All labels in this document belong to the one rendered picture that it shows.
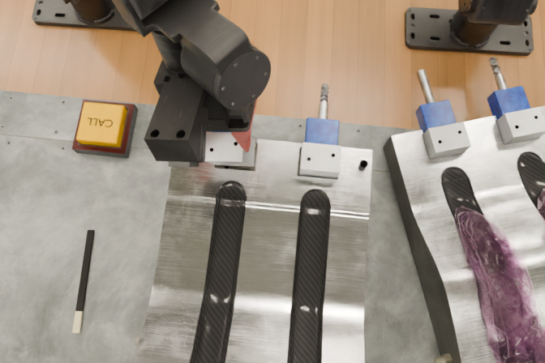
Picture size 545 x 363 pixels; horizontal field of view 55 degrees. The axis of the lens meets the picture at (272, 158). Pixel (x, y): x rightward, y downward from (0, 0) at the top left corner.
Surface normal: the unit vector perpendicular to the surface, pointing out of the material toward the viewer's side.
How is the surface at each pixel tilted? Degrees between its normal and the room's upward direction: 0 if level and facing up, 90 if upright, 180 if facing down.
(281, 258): 3
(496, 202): 18
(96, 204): 0
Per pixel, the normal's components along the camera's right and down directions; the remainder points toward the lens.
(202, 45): -0.24, -0.52
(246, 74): 0.62, 0.56
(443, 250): -0.09, -0.69
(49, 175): 0.00, -0.29
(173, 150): -0.15, 0.80
